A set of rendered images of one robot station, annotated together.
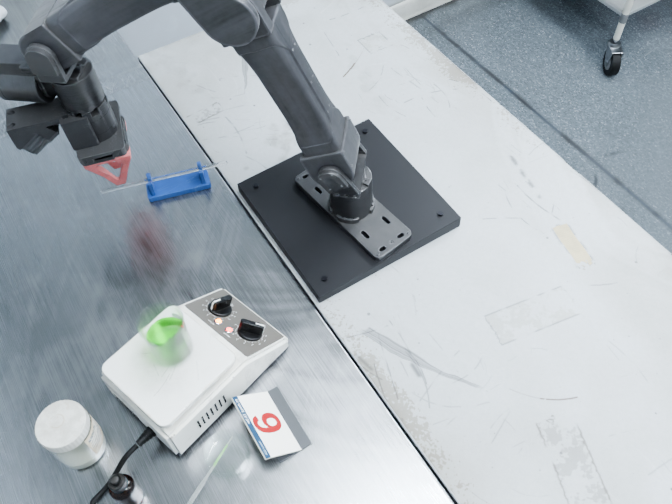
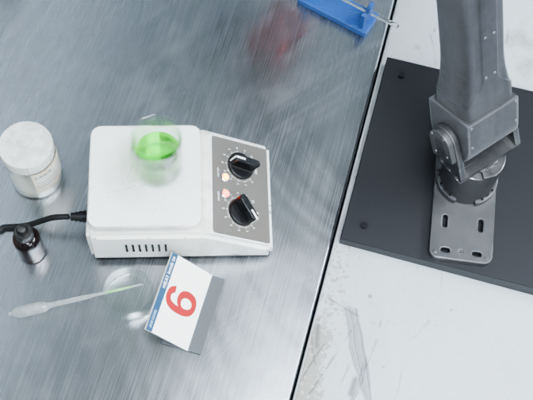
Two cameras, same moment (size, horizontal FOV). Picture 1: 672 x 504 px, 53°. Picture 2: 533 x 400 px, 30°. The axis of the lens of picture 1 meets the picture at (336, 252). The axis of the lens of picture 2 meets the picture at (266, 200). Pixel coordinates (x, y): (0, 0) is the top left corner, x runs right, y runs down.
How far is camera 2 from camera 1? 31 cm
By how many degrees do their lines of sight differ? 22
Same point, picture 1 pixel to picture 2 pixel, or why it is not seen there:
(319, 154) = (448, 109)
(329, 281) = (366, 232)
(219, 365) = (179, 217)
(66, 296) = (144, 30)
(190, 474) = (88, 280)
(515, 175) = not seen: outside the picture
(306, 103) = (463, 54)
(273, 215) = (385, 120)
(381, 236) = (458, 237)
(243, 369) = (200, 239)
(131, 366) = (115, 150)
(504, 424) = not seen: outside the picture
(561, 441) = not seen: outside the picture
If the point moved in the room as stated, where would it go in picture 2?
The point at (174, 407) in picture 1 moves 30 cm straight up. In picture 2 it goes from (112, 217) to (75, 62)
